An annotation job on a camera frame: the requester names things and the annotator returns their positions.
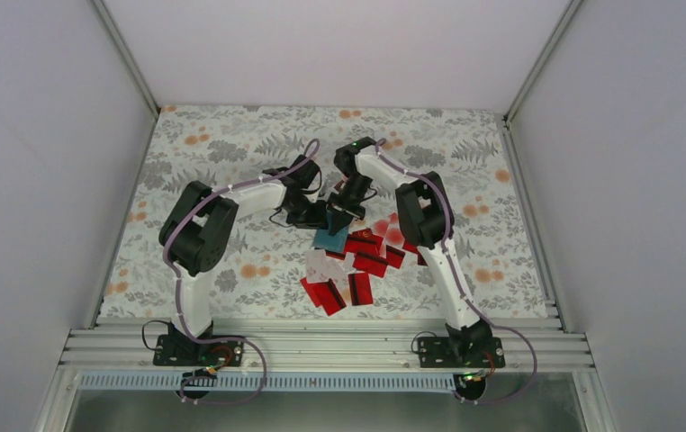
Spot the aluminium rail frame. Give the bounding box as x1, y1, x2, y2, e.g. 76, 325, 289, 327
59, 318, 595, 373

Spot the teal leather card holder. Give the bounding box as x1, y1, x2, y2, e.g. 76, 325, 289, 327
312, 212, 349, 254

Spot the red card centre pile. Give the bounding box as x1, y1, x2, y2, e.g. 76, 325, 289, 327
353, 253, 388, 278

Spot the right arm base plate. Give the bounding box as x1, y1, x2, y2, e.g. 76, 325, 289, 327
412, 336, 506, 369

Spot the red card front middle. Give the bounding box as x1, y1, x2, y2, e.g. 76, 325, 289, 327
348, 273, 374, 306

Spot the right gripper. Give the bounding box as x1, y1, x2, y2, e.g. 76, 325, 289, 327
327, 176, 372, 235

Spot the white april card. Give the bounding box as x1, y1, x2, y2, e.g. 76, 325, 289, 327
304, 249, 347, 284

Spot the red card pile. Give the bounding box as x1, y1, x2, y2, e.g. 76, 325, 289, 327
353, 253, 388, 278
344, 229, 384, 256

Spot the red card top pile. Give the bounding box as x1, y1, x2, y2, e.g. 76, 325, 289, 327
344, 229, 384, 256

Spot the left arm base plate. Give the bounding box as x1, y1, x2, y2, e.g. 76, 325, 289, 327
152, 335, 244, 367

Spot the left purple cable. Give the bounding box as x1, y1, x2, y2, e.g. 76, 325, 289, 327
161, 138, 321, 407

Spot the floral table mat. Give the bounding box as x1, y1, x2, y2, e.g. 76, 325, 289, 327
99, 105, 547, 320

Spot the red card front left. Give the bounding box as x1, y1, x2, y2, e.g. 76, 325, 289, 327
301, 278, 347, 316

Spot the white card red dot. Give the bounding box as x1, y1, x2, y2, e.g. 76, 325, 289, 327
372, 213, 405, 247

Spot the red card right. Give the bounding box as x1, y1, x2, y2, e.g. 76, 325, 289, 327
402, 239, 428, 266

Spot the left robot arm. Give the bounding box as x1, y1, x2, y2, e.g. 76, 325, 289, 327
158, 155, 328, 365

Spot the perforated cable tray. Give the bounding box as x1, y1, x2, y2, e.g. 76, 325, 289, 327
77, 371, 456, 393

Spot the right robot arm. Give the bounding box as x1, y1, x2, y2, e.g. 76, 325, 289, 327
327, 137, 492, 366

